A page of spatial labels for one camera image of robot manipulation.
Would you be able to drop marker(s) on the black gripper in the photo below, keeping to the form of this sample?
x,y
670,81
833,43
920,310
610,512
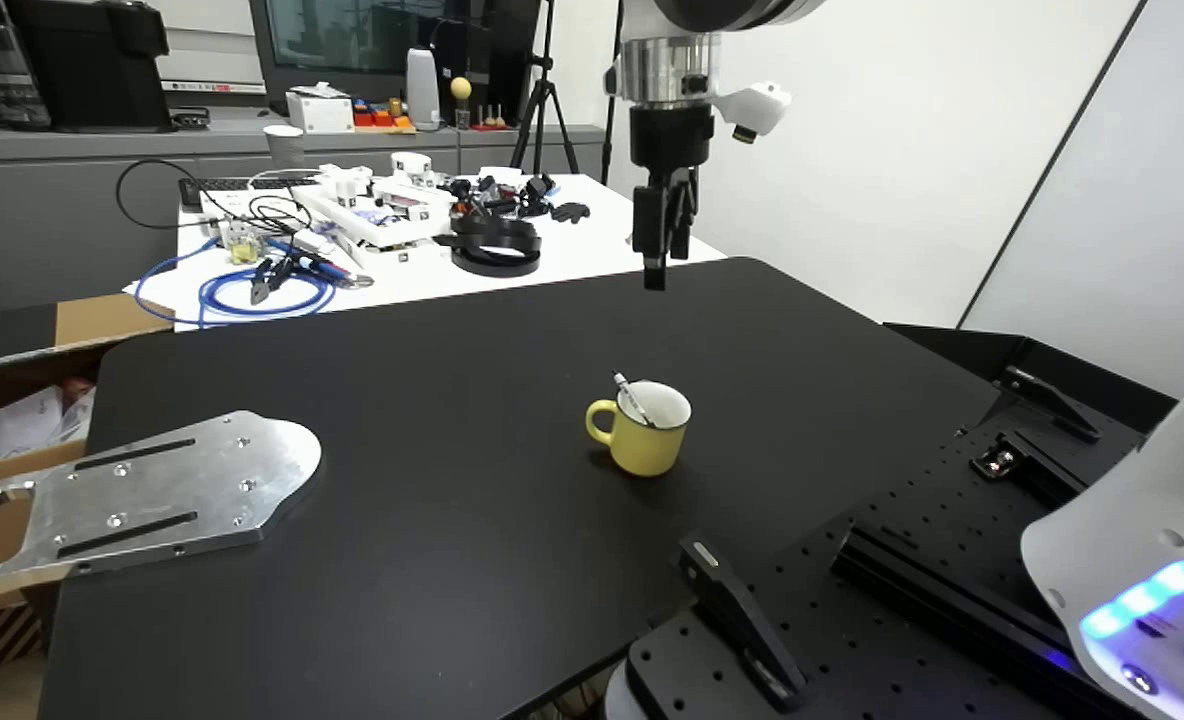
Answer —
x,y
670,141

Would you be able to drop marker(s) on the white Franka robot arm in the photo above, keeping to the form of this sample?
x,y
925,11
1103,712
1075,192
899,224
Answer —
x,y
1152,533

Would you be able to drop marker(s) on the yellow ceramic cup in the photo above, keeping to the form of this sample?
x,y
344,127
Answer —
x,y
645,444

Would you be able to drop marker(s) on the black tripod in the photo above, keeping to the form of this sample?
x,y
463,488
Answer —
x,y
541,81

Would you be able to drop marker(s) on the yellow ball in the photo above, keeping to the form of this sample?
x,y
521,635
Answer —
x,y
463,90

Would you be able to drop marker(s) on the white cylindrical speaker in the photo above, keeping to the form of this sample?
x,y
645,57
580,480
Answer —
x,y
420,87

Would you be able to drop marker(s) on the white electronics board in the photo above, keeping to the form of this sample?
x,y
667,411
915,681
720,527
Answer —
x,y
376,212

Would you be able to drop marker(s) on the white lidded container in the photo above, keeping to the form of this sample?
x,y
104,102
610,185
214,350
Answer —
x,y
318,111

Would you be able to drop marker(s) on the black toggle clamp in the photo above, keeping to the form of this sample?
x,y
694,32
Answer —
x,y
738,623

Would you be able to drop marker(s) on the black perforated breadboard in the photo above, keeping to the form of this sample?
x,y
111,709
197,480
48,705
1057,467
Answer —
x,y
886,640

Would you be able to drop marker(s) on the large floor cardboard box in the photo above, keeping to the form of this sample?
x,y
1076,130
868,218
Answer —
x,y
97,323

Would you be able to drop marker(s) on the silver metal mounting plate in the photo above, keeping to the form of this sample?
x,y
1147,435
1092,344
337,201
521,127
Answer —
x,y
154,493

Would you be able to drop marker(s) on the clear plastic bag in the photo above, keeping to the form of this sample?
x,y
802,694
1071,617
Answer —
x,y
19,424

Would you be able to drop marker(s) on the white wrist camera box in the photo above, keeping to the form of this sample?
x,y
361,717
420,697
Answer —
x,y
752,104

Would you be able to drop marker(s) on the black bracket clamp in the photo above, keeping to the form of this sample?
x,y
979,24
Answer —
x,y
1037,403

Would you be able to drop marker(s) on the black aluminium rail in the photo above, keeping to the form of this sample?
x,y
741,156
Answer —
x,y
952,602

